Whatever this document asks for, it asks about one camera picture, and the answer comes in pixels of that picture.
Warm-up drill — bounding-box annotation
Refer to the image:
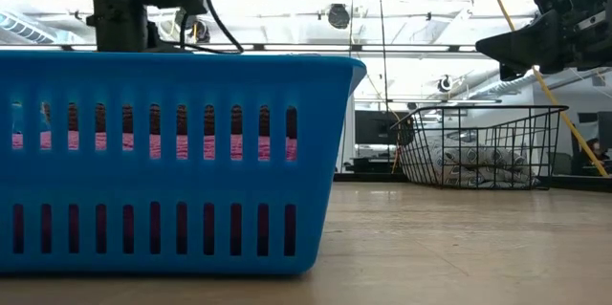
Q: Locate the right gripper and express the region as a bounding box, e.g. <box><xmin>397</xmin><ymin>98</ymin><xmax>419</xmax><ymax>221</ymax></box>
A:
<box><xmin>474</xmin><ymin>0</ymin><xmax>612</xmax><ymax>82</ymax></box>

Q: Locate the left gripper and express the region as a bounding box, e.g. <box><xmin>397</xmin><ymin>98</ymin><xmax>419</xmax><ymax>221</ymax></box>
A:
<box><xmin>70</xmin><ymin>0</ymin><xmax>162</xmax><ymax>53</ymax></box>

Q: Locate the patterned grey cloth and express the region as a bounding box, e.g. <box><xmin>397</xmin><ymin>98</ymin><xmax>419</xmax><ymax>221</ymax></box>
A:
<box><xmin>424</xmin><ymin>138</ymin><xmax>542</xmax><ymax>189</ymax></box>

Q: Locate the pink bandage roll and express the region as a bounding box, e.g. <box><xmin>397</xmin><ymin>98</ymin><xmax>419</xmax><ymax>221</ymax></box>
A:
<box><xmin>11</xmin><ymin>131</ymin><xmax>298</xmax><ymax>162</ymax></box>

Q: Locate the blue slotted plastic basket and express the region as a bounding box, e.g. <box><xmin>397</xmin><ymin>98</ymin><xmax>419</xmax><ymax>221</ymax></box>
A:
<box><xmin>0</xmin><ymin>50</ymin><xmax>368</xmax><ymax>276</ymax></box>

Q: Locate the person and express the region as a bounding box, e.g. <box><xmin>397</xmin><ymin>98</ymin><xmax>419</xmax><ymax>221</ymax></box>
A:
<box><xmin>583</xmin><ymin>137</ymin><xmax>611</xmax><ymax>165</ymax></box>

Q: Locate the dark background monitor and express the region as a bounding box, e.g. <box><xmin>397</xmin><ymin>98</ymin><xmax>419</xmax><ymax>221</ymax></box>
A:
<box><xmin>354</xmin><ymin>109</ymin><xmax>399</xmax><ymax>146</ymax></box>

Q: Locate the black wire basket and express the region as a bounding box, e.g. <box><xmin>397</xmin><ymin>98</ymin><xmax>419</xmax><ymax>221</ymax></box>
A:
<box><xmin>389</xmin><ymin>104</ymin><xmax>570</xmax><ymax>191</ymax></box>

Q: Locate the long yellow cable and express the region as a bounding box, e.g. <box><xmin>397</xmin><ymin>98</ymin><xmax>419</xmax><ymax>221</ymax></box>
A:
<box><xmin>479</xmin><ymin>0</ymin><xmax>611</xmax><ymax>178</ymax></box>

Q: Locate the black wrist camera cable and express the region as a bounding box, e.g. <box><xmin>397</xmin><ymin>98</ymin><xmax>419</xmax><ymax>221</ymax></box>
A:
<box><xmin>177</xmin><ymin>0</ymin><xmax>246</xmax><ymax>55</ymax></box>

